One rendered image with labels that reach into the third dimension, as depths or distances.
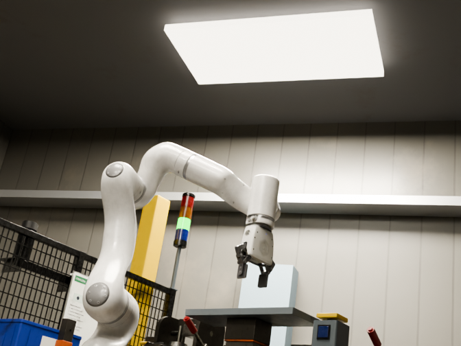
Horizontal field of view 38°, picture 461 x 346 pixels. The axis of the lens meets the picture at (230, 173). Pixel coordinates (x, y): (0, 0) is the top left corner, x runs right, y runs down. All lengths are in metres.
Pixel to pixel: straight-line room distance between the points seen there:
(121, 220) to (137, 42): 2.46
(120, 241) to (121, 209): 0.10
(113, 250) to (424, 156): 3.08
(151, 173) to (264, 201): 0.40
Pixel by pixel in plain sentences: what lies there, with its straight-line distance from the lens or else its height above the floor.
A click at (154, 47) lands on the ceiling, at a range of 4.42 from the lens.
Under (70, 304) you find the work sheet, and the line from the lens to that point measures 3.07.
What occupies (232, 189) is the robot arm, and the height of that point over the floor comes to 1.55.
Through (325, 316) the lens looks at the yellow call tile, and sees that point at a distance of 1.77.
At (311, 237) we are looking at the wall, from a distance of 4.63.
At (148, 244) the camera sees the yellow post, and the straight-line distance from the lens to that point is 3.46.
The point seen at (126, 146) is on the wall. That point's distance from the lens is 5.44.
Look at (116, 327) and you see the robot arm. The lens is 2.05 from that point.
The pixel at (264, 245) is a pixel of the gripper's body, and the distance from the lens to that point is 1.97.
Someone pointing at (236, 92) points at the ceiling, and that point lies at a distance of 4.73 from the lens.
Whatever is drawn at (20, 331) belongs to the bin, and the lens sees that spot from 2.69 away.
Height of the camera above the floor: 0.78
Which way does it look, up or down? 23 degrees up
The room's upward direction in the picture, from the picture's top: 9 degrees clockwise
